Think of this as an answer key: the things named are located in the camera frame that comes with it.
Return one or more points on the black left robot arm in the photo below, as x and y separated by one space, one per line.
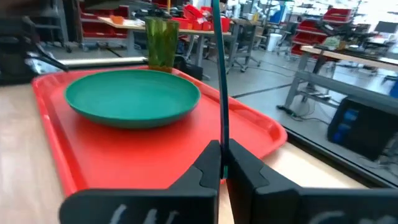
15 53

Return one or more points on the black mesh computer case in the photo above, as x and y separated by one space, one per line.
367 130

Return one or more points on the green round plate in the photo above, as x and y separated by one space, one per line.
130 93

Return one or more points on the red plastic tray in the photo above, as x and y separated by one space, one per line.
124 149

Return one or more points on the green translucent plastic cup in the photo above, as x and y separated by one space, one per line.
161 43

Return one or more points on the white bin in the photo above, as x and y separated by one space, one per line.
274 42

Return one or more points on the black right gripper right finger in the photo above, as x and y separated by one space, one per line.
280 205

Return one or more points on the wooden top grey workbench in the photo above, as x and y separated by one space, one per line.
342 56

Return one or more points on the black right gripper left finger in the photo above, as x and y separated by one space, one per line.
155 205

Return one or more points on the black power strip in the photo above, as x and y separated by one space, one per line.
286 110

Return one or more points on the black box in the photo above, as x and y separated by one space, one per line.
192 70

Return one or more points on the red bin shelf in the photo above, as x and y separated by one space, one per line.
337 14
99 29

